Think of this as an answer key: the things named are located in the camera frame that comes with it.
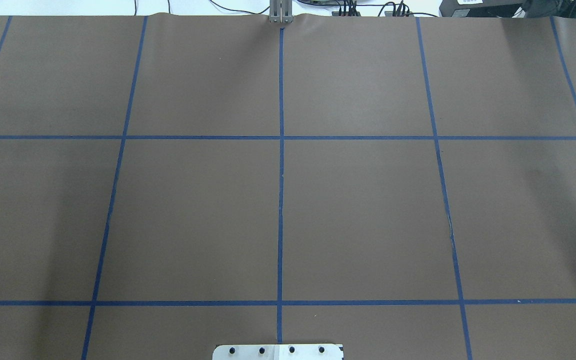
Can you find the brown paper table mat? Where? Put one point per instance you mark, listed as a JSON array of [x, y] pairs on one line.
[[404, 188]]

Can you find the aluminium frame post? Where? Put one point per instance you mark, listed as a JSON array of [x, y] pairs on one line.
[[281, 11]]

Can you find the white camera stand base plate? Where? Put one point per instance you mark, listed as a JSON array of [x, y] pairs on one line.
[[278, 351]]

